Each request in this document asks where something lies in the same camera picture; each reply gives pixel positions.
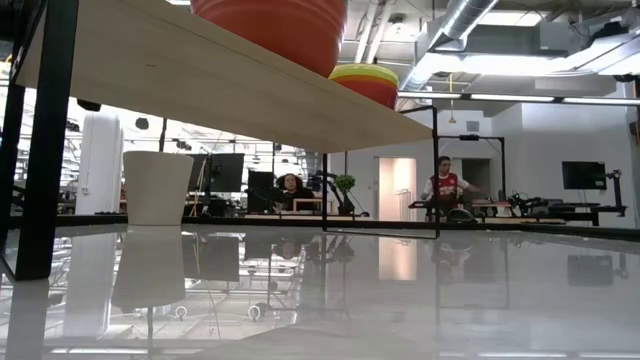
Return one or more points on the small red bowl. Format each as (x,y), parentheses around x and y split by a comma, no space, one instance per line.
(375,92)

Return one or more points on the large red bowl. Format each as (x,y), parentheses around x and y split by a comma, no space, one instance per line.
(280,30)

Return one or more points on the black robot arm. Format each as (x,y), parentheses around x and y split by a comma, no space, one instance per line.
(334,192)

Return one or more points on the small wooden shelf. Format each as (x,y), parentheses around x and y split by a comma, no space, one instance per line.
(310,204)

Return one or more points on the wooden shelf black metal legs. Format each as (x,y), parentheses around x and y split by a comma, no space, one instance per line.
(200,85)

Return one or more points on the small leafy potted plant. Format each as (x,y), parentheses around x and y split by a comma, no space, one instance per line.
(344,182)

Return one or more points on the person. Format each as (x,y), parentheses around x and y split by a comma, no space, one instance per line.
(292,192)
(446,187)

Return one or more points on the hanging pendant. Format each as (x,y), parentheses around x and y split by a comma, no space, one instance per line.
(451,117)

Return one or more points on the white cup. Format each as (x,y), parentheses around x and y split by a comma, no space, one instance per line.
(157,190)

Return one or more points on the black round lamp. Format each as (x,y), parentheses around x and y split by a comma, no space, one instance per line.
(142,123)

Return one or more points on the ceiling light strip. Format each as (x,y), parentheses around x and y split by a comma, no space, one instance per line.
(515,97)

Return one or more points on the tall white column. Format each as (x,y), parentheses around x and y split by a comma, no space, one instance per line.
(100,165)

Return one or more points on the long robot work table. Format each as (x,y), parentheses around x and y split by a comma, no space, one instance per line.
(575,207)

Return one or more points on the black metal stand frame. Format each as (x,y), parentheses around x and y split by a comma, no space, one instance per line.
(502,165)

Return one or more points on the silver ventilation duct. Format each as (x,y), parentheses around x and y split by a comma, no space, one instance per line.
(460,25)

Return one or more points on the black table frame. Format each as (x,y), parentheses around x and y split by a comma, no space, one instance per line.
(550,231)

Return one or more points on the black wall monitor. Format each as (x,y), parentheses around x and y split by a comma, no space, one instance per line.
(584,175)

